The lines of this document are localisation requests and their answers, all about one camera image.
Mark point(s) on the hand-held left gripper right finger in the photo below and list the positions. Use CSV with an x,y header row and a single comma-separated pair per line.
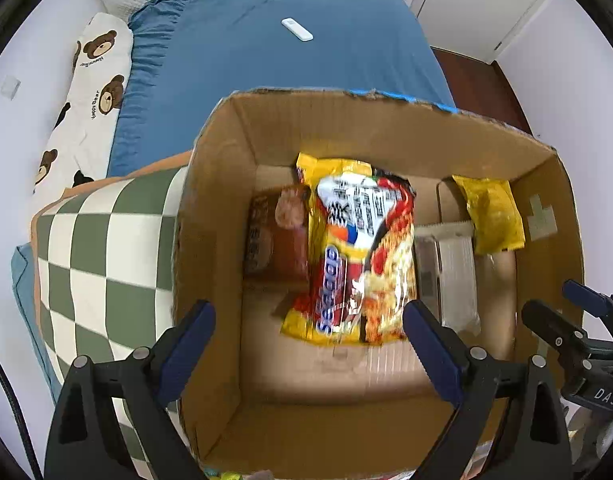
x,y
434,350

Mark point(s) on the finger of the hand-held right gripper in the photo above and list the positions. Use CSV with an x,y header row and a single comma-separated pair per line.
x,y
588,297
553,324

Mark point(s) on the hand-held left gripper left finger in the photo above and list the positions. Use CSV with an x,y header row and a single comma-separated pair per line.
x,y
186,350

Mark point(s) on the cardboard box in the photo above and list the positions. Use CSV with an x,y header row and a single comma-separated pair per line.
x,y
336,420

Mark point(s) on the yellow instant noodle packet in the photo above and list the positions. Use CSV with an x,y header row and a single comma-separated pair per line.
x,y
356,255

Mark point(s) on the clear silver snack packet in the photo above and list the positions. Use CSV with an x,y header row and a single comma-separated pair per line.
x,y
454,275

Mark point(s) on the green white checkered mat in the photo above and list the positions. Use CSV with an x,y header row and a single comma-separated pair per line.
x,y
106,260

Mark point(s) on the small yellow snack packet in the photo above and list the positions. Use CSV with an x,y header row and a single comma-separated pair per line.
x,y
493,215

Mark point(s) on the brown snack packet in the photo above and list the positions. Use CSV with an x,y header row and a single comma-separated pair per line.
x,y
279,240

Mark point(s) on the bear print pillow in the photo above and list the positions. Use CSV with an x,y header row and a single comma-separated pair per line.
x,y
94,95

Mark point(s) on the blue bed sheet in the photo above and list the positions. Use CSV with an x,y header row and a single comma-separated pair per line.
x,y
296,65

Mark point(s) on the white door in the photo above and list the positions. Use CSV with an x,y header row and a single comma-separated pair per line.
x,y
476,5

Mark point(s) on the white remote control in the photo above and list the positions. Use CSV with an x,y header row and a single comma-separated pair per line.
x,y
297,30

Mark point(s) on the white wall socket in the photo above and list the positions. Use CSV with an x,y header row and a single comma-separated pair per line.
x,y
10,86

